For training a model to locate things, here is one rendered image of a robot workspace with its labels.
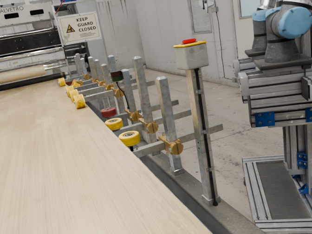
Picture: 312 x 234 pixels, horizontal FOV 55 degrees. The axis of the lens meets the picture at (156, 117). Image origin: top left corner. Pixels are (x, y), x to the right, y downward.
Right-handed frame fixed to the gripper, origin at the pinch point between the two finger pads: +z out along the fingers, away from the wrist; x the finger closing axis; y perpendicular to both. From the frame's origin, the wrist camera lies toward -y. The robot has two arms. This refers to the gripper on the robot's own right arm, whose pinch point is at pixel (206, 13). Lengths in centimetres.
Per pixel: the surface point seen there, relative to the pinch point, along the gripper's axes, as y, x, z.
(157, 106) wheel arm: -33, -53, 46
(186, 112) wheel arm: -14, -71, 46
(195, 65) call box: -2, -131, 16
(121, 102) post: -57, -44, 43
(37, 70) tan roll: -205, 106, 26
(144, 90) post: -30, -86, 30
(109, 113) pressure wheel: -55, -71, 43
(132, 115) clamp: -43, -68, 46
